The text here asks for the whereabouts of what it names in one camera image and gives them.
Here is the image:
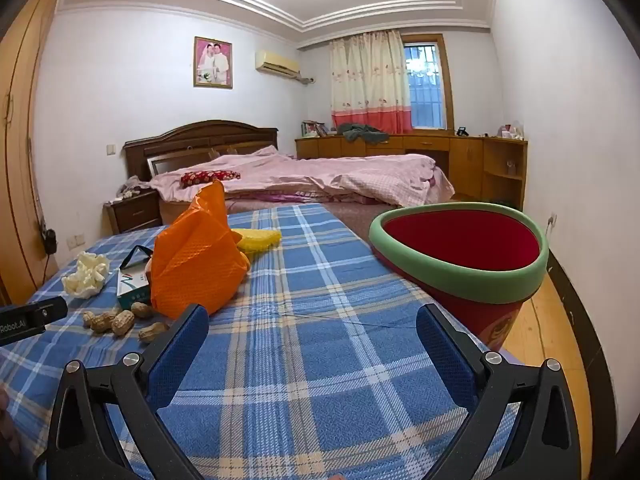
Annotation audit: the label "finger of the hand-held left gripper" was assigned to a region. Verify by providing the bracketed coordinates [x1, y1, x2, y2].
[25, 296, 69, 326]

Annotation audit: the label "floral curtain with red hem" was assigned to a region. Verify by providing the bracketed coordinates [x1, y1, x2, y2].
[328, 30, 414, 134]

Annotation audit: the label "dark grey clothes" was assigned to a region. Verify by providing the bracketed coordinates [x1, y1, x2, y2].
[335, 122, 389, 144]

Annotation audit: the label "dark wooden nightstand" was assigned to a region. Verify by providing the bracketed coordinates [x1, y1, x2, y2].
[103, 188, 164, 235]

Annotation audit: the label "red bin with green rim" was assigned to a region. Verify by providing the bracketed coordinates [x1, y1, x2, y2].
[369, 202, 550, 354]

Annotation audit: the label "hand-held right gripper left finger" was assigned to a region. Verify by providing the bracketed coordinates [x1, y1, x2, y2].
[32, 304, 210, 480]

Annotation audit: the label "blue plaid cloth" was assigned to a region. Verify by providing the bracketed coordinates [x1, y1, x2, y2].
[0, 203, 526, 480]

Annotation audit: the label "wooden wardrobe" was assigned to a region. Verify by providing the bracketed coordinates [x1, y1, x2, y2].
[0, 0, 63, 306]

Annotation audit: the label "yellow foam mesh net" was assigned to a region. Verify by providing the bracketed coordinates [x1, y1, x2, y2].
[231, 228, 282, 257]

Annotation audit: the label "wooden framed window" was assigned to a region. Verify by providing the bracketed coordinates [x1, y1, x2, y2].
[402, 33, 455, 131]

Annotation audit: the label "dark wooden headboard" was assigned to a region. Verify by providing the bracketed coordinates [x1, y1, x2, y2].
[123, 119, 279, 182]

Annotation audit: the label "pile of cloth items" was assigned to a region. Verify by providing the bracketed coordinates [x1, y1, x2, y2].
[117, 175, 151, 199]

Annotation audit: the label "small white green carton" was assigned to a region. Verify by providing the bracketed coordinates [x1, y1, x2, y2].
[117, 244, 157, 311]

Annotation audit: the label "white and red containers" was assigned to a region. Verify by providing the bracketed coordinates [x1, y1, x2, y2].
[497, 119, 525, 141]

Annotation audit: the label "orange mesh plastic bag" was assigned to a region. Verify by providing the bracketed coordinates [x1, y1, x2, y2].
[150, 180, 252, 319]

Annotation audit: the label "red patterned pillow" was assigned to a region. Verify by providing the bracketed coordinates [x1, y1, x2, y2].
[179, 169, 242, 187]

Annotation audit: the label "pink quilt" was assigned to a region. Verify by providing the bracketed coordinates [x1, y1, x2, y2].
[148, 145, 454, 206]

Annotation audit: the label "wall air conditioner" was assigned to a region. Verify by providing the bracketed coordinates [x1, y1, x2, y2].
[254, 49, 301, 80]

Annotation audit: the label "framed wall photo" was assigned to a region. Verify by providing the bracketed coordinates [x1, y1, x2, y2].
[193, 36, 234, 90]

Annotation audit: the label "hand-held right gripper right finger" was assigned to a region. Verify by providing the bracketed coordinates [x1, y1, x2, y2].
[416, 304, 596, 480]

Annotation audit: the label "long wooden cabinet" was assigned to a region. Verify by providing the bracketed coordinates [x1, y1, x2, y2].
[294, 134, 529, 212]

